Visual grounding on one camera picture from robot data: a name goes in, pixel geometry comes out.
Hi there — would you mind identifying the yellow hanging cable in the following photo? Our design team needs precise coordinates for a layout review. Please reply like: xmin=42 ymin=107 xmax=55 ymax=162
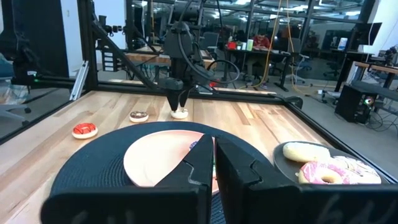
xmin=247 ymin=0 xmax=309 ymax=95

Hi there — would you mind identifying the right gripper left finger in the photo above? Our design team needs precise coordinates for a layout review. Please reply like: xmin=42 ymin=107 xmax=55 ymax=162
xmin=40 ymin=134 xmax=215 ymax=224

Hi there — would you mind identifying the silver metal bracket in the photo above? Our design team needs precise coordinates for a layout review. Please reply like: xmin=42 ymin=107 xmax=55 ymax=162
xmin=69 ymin=60 xmax=90 ymax=101

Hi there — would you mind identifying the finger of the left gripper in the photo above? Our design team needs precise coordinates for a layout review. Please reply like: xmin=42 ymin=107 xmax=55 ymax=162
xmin=167 ymin=90 xmax=181 ymax=113
xmin=179 ymin=88 xmax=192 ymax=110

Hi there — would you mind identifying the small white iced donut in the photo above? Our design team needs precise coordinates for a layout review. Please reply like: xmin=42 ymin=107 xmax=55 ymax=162
xmin=170 ymin=107 xmax=190 ymax=120

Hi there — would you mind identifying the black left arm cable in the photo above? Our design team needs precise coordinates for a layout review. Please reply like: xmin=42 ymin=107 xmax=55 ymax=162
xmin=206 ymin=59 xmax=241 ymax=85

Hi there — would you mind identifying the grey office chair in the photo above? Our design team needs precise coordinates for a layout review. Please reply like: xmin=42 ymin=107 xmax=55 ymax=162
xmin=198 ymin=31 xmax=220 ymax=60

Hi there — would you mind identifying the dark grey plate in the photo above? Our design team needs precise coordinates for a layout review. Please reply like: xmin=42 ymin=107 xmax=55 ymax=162
xmin=272 ymin=141 xmax=389 ymax=185

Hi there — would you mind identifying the large cream white donut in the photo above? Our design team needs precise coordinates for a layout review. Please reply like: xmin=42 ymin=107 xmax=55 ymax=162
xmin=282 ymin=141 xmax=331 ymax=164

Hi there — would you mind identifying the small chocolate donut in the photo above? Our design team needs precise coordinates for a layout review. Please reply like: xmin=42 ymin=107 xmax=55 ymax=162
xmin=129 ymin=111 xmax=150 ymax=124

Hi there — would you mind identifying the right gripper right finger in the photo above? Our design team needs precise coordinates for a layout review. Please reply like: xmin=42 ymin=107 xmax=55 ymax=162
xmin=215 ymin=136 xmax=398 ymax=224

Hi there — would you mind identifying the black office desk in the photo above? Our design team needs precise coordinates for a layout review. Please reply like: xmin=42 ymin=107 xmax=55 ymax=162
xmin=225 ymin=48 xmax=300 ymax=93

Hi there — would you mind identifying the dark round woven placemat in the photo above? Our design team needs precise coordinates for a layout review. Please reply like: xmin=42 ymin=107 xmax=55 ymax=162
xmin=49 ymin=121 xmax=275 ymax=224

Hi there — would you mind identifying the pink plate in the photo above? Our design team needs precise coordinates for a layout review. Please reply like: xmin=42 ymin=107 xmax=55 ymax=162
xmin=123 ymin=129 xmax=220 ymax=195

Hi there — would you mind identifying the large lilac donut chocolate drizzle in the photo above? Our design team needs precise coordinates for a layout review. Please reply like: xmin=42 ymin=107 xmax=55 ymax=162
xmin=331 ymin=155 xmax=382 ymax=185

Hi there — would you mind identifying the wooden workbench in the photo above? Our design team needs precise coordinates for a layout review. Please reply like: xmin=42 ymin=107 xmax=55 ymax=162
xmin=124 ymin=45 xmax=216 ymax=68

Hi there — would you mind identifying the large pink donut white drizzle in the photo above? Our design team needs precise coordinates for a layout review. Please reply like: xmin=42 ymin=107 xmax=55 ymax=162
xmin=297 ymin=161 xmax=353 ymax=185

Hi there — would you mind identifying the black computer tower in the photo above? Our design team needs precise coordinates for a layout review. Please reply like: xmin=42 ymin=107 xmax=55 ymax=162
xmin=335 ymin=84 xmax=374 ymax=124

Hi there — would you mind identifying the person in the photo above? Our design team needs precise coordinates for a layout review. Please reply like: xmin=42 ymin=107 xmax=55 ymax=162
xmin=247 ymin=32 xmax=273 ymax=90

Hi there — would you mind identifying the small red donut dark drizzle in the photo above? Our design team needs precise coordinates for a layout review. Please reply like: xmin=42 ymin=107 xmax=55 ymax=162
xmin=72 ymin=123 xmax=99 ymax=140

